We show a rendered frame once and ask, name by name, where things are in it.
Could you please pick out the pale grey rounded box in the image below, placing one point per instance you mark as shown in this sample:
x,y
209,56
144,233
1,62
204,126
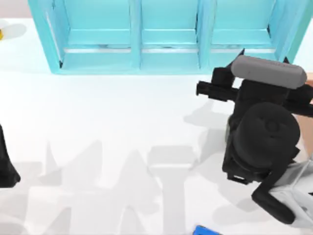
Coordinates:
x,y
269,71

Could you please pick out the light blue rack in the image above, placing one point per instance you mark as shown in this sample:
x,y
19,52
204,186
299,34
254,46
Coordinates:
x,y
168,36

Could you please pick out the blue object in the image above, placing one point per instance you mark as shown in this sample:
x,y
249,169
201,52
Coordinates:
x,y
204,231

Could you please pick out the yellow object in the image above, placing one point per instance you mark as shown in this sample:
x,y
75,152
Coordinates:
x,y
1,34

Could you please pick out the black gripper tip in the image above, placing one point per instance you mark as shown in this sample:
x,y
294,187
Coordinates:
x,y
7,171

